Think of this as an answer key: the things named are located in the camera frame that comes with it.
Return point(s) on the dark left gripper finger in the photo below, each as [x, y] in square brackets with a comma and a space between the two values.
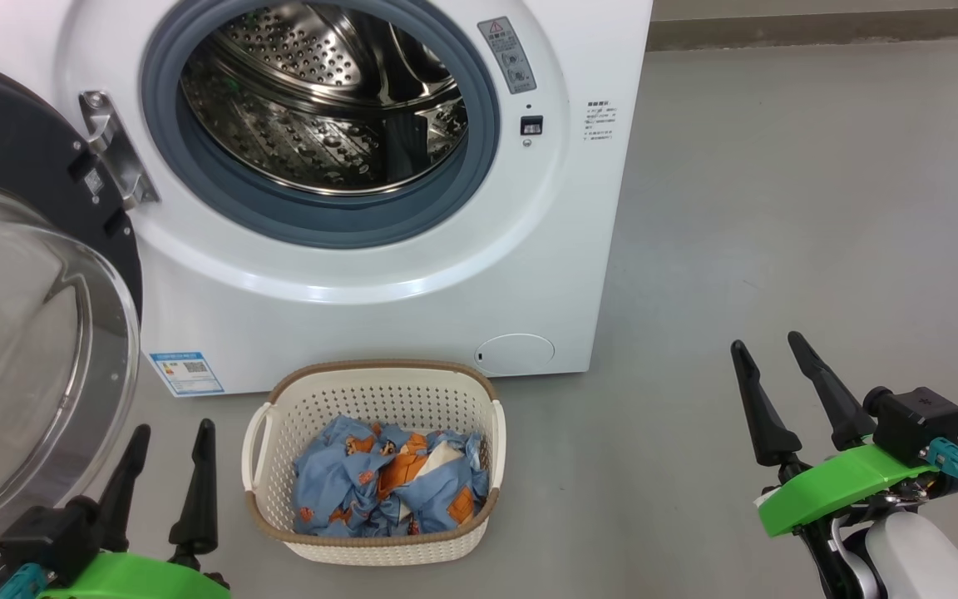
[123, 499]
[196, 516]

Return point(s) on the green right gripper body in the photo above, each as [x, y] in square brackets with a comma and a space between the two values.
[837, 482]

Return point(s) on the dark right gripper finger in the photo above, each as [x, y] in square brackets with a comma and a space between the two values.
[770, 428]
[841, 412]

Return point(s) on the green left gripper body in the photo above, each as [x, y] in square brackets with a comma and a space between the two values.
[138, 578]

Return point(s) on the blue garment with orange print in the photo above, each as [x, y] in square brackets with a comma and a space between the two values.
[329, 482]
[446, 491]

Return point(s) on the black round glass washer door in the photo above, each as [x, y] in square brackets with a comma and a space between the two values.
[30, 141]

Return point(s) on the white front-load washing machine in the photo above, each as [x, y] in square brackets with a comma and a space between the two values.
[412, 316]

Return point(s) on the metal door hinge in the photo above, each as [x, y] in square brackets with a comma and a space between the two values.
[117, 150]

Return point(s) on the black door latch slot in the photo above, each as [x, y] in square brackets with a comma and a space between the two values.
[531, 126]

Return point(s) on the perforated steel washer drum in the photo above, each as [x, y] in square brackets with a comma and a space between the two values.
[304, 125]

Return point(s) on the cream perforated laundry basket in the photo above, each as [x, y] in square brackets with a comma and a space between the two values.
[379, 391]

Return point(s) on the round white filter cover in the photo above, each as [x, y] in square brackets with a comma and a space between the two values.
[515, 353]

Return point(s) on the small printed text label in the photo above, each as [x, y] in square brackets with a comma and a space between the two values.
[598, 121]

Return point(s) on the grey warning sticker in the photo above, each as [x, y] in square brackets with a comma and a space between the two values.
[508, 54]

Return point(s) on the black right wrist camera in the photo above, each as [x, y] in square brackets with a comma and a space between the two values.
[916, 420]

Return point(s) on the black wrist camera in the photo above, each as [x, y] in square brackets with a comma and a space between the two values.
[916, 420]
[46, 537]

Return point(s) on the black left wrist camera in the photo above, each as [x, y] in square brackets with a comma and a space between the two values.
[46, 537]

